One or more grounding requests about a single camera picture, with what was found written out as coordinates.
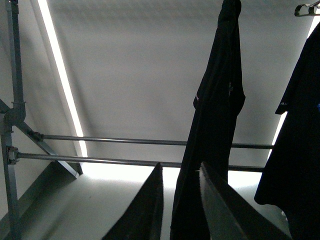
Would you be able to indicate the grey rack frame post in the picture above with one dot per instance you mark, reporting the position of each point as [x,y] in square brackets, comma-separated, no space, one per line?
[15,116]

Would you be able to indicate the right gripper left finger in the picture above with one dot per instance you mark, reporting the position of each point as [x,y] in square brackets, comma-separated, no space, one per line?
[143,218]

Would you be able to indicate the lower rack crossbar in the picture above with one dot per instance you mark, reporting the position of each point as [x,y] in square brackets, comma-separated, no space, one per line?
[78,159]

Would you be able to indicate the rack crossbar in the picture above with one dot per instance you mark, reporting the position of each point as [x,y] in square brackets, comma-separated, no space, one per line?
[78,159]
[145,141]

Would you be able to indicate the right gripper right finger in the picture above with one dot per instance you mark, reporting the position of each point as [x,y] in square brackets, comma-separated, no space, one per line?
[228,215]

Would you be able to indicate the upper rack crossbar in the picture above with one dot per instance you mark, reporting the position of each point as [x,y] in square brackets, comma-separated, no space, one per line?
[145,141]

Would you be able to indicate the black printed t-shirt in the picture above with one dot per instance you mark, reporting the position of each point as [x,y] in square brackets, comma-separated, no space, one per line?
[217,103]

